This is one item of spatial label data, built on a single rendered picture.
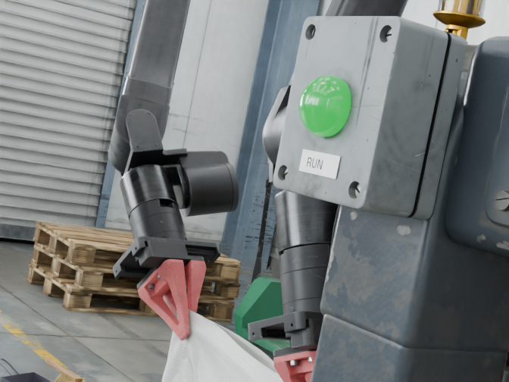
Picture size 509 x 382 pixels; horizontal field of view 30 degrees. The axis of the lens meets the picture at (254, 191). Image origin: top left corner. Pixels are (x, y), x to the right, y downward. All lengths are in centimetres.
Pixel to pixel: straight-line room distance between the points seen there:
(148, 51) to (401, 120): 74
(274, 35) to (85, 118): 213
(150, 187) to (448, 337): 61
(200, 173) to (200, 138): 809
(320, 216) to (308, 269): 4
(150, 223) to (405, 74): 62
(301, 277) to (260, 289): 543
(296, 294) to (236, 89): 860
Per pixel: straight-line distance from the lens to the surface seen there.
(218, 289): 659
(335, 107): 45
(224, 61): 924
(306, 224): 75
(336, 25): 48
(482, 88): 47
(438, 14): 53
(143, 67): 114
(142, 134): 107
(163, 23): 119
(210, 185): 107
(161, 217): 103
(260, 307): 613
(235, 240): 947
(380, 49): 45
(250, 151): 941
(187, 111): 906
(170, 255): 99
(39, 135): 841
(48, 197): 851
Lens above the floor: 126
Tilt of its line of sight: 3 degrees down
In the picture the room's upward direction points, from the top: 11 degrees clockwise
